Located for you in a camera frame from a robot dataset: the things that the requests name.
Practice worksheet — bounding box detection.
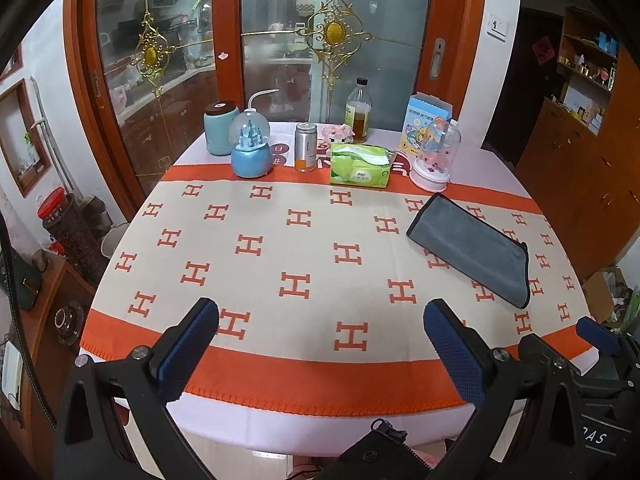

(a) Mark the wooden shelf cabinet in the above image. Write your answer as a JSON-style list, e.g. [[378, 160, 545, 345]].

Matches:
[[515, 6, 640, 281]]

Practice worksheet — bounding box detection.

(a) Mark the low wooden cabinet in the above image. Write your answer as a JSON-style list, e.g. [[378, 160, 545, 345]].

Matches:
[[15, 252, 98, 480]]

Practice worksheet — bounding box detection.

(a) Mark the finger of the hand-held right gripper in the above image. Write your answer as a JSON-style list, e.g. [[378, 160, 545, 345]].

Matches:
[[575, 316, 640, 361]]

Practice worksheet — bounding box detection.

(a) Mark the dark green bag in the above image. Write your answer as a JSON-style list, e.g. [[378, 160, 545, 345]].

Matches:
[[0, 245, 43, 311]]

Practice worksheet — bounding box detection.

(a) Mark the white printed tablecloth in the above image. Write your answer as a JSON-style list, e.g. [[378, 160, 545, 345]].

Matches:
[[79, 121, 553, 461]]

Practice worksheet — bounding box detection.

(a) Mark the pink glass dome ornament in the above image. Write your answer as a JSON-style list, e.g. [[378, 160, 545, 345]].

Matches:
[[410, 119, 461, 192]]

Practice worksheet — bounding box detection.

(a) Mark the white pole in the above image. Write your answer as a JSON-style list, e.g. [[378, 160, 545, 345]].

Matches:
[[29, 76, 73, 201]]

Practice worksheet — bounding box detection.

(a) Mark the pink toy figure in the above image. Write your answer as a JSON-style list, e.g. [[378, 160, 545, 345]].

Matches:
[[321, 124, 355, 147]]

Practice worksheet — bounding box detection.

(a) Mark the orange wooden glass door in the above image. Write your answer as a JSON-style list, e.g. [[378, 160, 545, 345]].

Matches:
[[70, 0, 488, 211]]

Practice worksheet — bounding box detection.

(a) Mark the black zippered jacket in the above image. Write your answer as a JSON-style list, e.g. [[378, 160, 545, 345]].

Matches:
[[337, 417, 453, 480]]

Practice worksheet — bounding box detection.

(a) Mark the red-lidded glass jar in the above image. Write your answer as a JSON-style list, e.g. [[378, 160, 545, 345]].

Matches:
[[42, 194, 108, 286]]

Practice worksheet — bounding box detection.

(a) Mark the cardboard box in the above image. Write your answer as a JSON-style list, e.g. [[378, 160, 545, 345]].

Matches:
[[580, 266, 628, 326]]

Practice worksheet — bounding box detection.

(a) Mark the white wall switch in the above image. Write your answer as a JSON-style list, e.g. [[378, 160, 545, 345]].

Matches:
[[487, 12, 510, 42]]

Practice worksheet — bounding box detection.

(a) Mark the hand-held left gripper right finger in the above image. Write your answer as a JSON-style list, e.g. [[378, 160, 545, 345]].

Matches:
[[423, 298, 608, 480]]

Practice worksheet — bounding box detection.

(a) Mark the white bucket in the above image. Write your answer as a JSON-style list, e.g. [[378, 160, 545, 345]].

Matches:
[[100, 222, 132, 261]]

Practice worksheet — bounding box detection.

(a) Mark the glass bottle with yellow liquid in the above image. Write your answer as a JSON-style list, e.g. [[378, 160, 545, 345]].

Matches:
[[345, 78, 370, 144]]

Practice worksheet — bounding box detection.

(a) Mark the green tissue pack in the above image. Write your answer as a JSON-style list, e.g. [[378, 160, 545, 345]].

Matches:
[[329, 143, 397, 190]]

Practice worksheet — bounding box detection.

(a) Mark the silver door handle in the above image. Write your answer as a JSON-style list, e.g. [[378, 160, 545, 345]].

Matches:
[[430, 37, 446, 81]]

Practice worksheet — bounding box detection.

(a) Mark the blue castle snow globe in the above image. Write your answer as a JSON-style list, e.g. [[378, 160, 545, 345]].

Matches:
[[229, 110, 274, 179]]

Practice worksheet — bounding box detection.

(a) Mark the silver metal can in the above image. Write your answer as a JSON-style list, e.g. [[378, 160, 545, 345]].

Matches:
[[294, 122, 319, 173]]

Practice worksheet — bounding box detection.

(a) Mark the wooden wall frame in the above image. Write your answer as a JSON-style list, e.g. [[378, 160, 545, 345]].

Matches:
[[0, 78, 52, 198]]

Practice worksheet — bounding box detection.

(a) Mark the white gooseneck spout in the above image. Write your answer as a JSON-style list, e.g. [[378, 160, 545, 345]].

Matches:
[[244, 88, 280, 113]]

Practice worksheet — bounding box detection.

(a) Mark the orange patterned table blanket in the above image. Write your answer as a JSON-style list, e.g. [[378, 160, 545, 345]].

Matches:
[[79, 160, 598, 412]]

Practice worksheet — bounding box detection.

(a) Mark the colourful cartoon carton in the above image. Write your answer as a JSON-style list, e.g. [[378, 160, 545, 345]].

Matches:
[[398, 93, 454, 157]]

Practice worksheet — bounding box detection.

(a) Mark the teal canister with brown lid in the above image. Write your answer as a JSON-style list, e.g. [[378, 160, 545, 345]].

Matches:
[[203, 100, 239, 156]]

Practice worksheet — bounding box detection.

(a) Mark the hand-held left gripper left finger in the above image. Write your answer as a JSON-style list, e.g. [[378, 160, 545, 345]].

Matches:
[[52, 297, 219, 480]]

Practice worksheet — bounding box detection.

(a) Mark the red lidded jar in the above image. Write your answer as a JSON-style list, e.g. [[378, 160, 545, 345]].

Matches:
[[37, 186, 68, 233]]

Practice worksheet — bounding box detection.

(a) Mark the grey towel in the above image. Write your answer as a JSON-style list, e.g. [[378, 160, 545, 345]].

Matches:
[[405, 192, 530, 310]]

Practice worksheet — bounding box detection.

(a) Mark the round metal dish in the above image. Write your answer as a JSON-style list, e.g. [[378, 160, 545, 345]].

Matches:
[[51, 300, 86, 346]]

